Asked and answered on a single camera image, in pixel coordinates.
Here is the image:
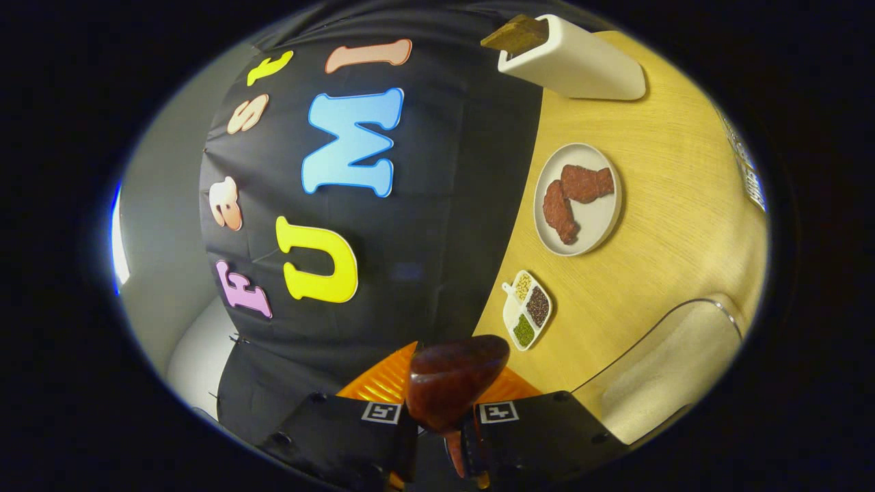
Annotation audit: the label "white round plate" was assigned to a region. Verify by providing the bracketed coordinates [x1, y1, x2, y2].
[533, 142, 623, 257]

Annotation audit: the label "red meat piece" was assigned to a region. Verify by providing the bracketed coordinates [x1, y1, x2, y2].
[543, 180, 580, 245]
[561, 164, 615, 204]

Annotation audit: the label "black backdrop cloth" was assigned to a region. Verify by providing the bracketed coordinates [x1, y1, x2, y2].
[198, 7, 544, 445]

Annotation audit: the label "brown wooden spoon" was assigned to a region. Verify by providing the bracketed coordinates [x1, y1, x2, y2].
[407, 335, 511, 479]

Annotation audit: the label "long ceiling light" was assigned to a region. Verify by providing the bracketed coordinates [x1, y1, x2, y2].
[111, 181, 131, 295]

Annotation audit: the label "white divided bean dish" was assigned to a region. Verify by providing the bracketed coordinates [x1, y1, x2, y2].
[502, 269, 553, 352]

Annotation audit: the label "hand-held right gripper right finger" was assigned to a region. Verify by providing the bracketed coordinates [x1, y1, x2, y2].
[459, 366, 626, 489]

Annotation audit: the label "glass tray of rice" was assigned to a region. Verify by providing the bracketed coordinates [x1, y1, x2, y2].
[571, 295, 744, 445]

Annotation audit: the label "white toaster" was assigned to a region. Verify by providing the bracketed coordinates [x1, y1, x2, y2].
[498, 14, 647, 101]

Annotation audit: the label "metal wire chopstick holder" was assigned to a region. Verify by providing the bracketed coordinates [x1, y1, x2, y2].
[718, 109, 768, 213]

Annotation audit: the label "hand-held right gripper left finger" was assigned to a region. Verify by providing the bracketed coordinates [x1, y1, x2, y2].
[258, 342, 419, 491]

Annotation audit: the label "brown toast slice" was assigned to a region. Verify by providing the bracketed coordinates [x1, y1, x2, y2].
[481, 14, 550, 55]

